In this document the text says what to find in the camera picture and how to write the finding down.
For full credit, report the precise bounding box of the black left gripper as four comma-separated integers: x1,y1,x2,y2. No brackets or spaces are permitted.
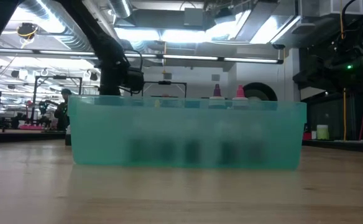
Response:
99,58,123,96

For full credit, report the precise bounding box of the black round arch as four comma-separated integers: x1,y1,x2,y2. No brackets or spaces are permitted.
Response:
243,82,278,102

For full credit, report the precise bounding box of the violet food coloring bottle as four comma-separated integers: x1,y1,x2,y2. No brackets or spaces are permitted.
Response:
208,83,226,109

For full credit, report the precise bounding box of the black background table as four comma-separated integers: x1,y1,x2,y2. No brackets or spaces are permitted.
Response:
0,128,70,144

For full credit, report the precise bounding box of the silver round air duct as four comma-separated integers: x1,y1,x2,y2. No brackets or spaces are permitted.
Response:
108,0,132,19

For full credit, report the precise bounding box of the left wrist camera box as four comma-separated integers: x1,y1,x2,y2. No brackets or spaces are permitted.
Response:
121,67,145,94

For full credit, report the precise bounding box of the pink flat object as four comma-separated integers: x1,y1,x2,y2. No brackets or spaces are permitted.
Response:
19,124,44,131

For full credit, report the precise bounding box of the yellow hanging cable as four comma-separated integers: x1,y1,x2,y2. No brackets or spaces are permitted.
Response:
339,12,347,141

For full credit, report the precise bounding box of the yellow cable reel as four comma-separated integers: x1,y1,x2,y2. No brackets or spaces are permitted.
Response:
16,22,39,40

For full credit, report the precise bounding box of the person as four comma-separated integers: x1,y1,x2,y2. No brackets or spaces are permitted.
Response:
53,88,72,131

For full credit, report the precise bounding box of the pale green cup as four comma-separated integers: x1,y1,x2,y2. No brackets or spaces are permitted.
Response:
316,124,329,140

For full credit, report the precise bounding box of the tall black gantry frame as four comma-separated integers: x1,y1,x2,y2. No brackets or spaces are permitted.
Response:
32,75,83,125

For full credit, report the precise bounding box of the pink-tipped food coloring bottle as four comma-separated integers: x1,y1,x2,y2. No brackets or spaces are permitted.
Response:
232,84,249,109

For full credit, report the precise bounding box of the grey ceiling duct box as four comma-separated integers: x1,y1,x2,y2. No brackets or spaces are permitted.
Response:
183,7,206,27

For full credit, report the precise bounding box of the dark background bench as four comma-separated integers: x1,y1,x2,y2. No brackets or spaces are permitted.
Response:
302,139,363,154

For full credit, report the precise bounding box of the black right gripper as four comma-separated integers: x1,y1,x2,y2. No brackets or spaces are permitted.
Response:
293,46,358,91

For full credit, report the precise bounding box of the white ceiling vent box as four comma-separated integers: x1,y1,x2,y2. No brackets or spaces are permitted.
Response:
319,0,363,16

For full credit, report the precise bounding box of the long LED light bar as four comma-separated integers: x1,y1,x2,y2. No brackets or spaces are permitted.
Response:
0,47,284,65

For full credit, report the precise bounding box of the teal translucent plastic bin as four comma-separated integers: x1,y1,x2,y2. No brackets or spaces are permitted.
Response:
68,95,307,170

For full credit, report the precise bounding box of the low black rectangular frame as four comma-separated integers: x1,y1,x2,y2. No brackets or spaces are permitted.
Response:
142,80,188,100

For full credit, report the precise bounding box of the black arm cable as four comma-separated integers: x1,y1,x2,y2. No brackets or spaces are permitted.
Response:
339,0,363,41
124,49,144,74

